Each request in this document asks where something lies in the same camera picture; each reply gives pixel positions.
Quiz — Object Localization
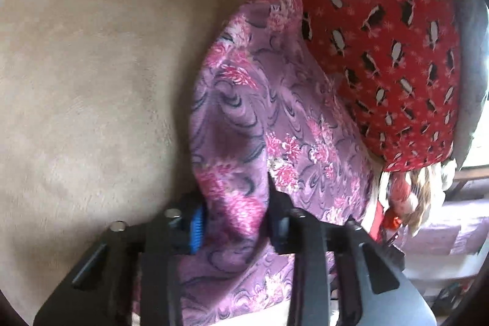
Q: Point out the red cloth-covered box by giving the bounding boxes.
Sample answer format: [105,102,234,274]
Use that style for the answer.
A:
[372,202,387,243]

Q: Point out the purple floral garment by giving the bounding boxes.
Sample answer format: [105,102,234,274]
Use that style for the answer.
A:
[132,0,377,326]

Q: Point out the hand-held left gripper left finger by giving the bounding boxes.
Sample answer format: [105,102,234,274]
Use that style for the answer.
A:
[32,193,206,326]

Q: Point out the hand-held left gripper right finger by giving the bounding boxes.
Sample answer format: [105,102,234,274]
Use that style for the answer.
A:
[267,175,438,326]

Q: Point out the beige plush blanket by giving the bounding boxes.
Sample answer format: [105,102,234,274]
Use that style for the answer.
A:
[0,0,268,326]

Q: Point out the clear bag with pink doll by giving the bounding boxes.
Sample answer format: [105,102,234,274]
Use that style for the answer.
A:
[376,158,459,240]

